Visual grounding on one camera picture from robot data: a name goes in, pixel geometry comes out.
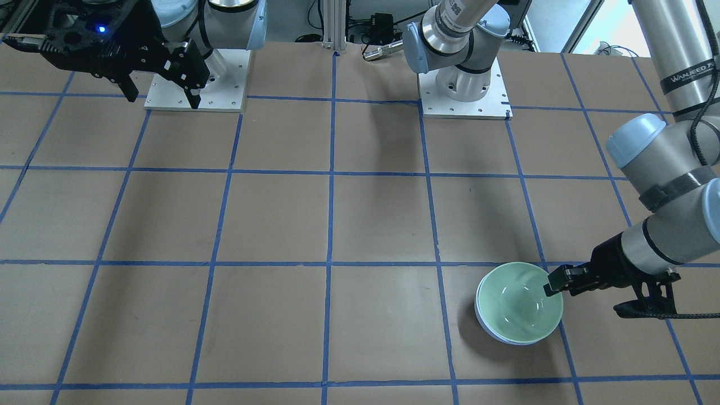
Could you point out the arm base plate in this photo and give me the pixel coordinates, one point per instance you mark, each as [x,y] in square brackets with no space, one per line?
[467,104]
[224,92]

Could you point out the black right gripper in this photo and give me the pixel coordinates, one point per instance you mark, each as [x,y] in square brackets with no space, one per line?
[144,23]

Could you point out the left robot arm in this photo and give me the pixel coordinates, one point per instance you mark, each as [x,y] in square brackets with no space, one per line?
[670,165]

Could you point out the green bowl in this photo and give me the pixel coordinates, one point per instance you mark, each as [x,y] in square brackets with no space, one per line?
[514,281]

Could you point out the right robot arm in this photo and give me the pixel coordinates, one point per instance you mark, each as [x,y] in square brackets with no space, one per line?
[211,24]

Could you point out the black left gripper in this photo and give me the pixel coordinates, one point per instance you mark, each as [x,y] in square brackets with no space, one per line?
[610,260]

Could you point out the blue bowl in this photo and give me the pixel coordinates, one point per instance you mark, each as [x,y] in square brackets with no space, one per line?
[522,322]

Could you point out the silver cylindrical connector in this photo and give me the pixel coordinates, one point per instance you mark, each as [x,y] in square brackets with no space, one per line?
[383,51]

